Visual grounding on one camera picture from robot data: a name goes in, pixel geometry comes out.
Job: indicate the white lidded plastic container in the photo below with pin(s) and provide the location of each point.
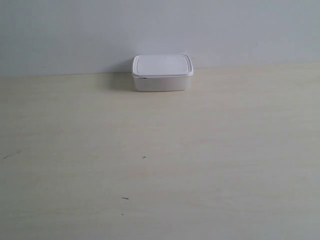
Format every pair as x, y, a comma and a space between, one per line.
162, 72

